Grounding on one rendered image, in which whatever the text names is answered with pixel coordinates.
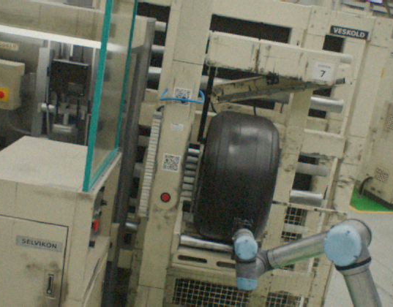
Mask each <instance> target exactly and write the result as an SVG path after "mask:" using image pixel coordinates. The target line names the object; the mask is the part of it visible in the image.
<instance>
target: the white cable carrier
mask: <svg viewBox="0 0 393 307"><path fill-rule="evenodd" d="M162 113H163V111H162V110H161V111H160V112H159V111H156V110H155V111H154V114H157V115H164V114H162ZM161 120H162V119H161V118H156V117H153V120H152V121H153V122H152V126H151V134H150V136H151V137H150V141H149V147H148V158H147V162H146V171H145V175H144V180H143V190H142V194H141V203H140V207H139V210H140V211H147V212H149V209H148V206H149V193H150V189H151V188H150V187H151V180H152V175H153V170H154V167H155V166H156V162H155V156H156V152H157V144H158V143H157V142H158V139H159V134H160V124H161Z"/></svg>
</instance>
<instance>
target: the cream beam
mask: <svg viewBox="0 0 393 307"><path fill-rule="evenodd" d="M340 60H341V56H339V55H335V54H333V53H327V52H323V51H319V50H311V49H306V48H295V47H291V46H287V45H279V44H274V43H270V42H263V41H258V40H254V39H247V38H242V37H235V36H231V35H226V34H218V33H214V32H212V33H211V36H210V41H209V49H208V53H207V58H206V65H211V66H215V67H222V68H227V69H234V70H239V71H243V72H251V73H255V74H259V75H267V76H272V77H283V78H288V79H292V80H299V81H304V82H308V83H315V84H320V85H325V86H332V87H334V84H335V80H336V78H337V72H338V69H339V65H340ZM316 61H317V62H322V63H327V64H334V70H333V73H332V78H331V81H328V80H319V79H315V78H312V76H313V69H314V65H315V62H316Z"/></svg>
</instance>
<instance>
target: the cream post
mask: <svg viewBox="0 0 393 307"><path fill-rule="evenodd" d="M213 6H214V0H182V1H181V9H180V15H179V22H178V28H177V32H176V41H175V45H174V50H173V58H172V63H171V72H170V76H169V81H168V90H167V94H166V97H173V92H174V87H178V88H185V89H189V90H192V94H191V99H194V100H198V92H199V88H200V79H201V73H202V68H203V60H204V56H205V51H206V44H207V39H208V35H209V27H210V23H211V18H212V11H213ZM196 105H197V103H194V102H191V103H190V107H182V106H178V105H172V100H165V112H164V117H163V122H162V130H161V135H160V143H159V148H158V153H157V160H156V166H155V171H154V179H153V184H152V189H151V196H150V202H149V215H148V221H147V224H146V233H145V238H144V242H143V251H142V255H141V263H140V268H139V273H138V282H137V286H136V291H135V304H134V307H162V302H163V298H164V294H165V285H166V281H167V273H168V266H169V261H170V256H171V244H172V239H173V231H174V227H175V223H176V220H177V216H178V211H179V204H180V199H181V191H182V183H183V178H184V171H185V167H186V162H187V155H188V150H189V145H190V138H191V134H192V125H193V121H194V117H195V109H196ZM171 123H174V124H183V127H182V131H178V130H173V129H171ZM164 154H172V155H177V156H181V161H180V166H179V172H178V173H175V172H171V171H166V170H162V161H163V157H164ZM164 194H167V195H168V200H167V201H164V200H163V199H162V196H163V195H164Z"/></svg>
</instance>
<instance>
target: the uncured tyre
mask: <svg viewBox="0 0 393 307"><path fill-rule="evenodd" d="M279 156H280V135H279V131H278V129H277V127H276V126H275V125H274V124H273V123H272V122H271V120H269V119H268V118H266V117H263V116H259V115H251V114H246V113H239V112H234V111H230V110H225V111H220V112H219V113H217V114H216V115H215V116H213V117H212V119H211V122H210V124H209V127H208V129H207V133H206V139H205V142H204V146H203V153H202V158H201V165H200V174H199V178H198V186H197V191H196V196H195V205H194V211H193V226H194V228H195V229H196V230H197V232H198V233H199V235H200V236H201V237H203V238H206V239H215V240H223V241H227V242H232V243H233V239H231V237H229V235H228V233H229V231H232V228H233V218H234V217H235V219H236V218H241V219H242V220H247V221H251V219H252V231H251V233H252V236H253V237H254V239H255V240H256V239H257V238H260V237H261V236H262V234H263V231H264V230H265V227H266V224H267V219H268V217H269V211H270V208H271V206H272V200H273V196H274V190H275V186H276V182H277V172H278V164H279Z"/></svg>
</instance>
